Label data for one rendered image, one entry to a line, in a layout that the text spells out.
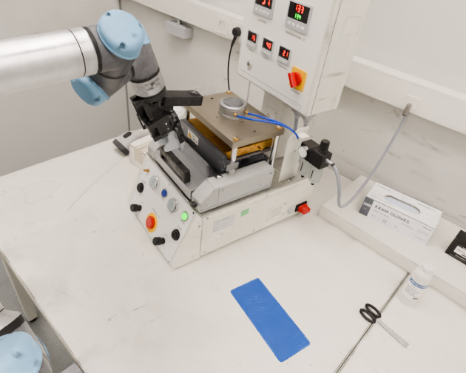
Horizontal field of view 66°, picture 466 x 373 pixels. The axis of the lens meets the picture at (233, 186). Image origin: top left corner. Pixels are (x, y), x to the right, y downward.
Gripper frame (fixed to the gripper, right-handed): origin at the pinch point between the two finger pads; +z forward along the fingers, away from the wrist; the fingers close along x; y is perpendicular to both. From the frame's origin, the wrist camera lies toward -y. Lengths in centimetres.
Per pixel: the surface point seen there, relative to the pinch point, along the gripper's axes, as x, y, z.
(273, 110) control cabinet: 0.9, -31.7, 6.0
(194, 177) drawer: 5.9, 1.6, 7.1
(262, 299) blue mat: 37.6, 5.0, 29.2
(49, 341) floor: -28, 80, 82
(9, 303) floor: -57, 90, 78
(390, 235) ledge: 42, -43, 42
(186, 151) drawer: -3.7, -1.9, 6.0
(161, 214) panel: 2.6, 14.3, 16.8
